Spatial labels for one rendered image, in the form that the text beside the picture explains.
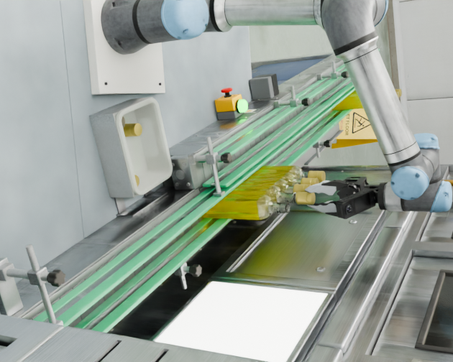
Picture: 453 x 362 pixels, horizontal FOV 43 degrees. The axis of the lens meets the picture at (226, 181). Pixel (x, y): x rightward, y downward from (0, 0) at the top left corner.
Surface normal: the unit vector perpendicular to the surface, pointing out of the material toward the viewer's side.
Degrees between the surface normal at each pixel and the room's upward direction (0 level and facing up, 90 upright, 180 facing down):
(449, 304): 90
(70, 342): 90
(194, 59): 0
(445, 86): 90
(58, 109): 0
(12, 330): 90
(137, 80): 0
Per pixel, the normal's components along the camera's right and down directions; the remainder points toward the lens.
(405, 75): -0.47, 0.36
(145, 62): 0.87, 0.00
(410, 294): -0.18, -0.93
